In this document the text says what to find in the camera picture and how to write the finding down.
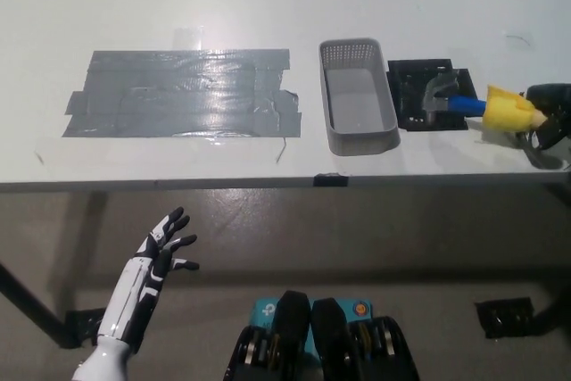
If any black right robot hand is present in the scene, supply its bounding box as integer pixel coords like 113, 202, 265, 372
517, 82, 571, 153

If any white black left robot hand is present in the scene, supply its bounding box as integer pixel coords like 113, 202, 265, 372
95, 206, 201, 349

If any hammer with yellow sponge grip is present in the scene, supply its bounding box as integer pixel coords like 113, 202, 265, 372
420, 74, 548, 135

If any grey plastic basket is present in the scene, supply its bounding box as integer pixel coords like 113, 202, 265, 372
318, 37, 401, 157

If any grey duct tape patch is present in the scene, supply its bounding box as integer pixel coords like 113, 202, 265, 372
61, 47, 303, 138

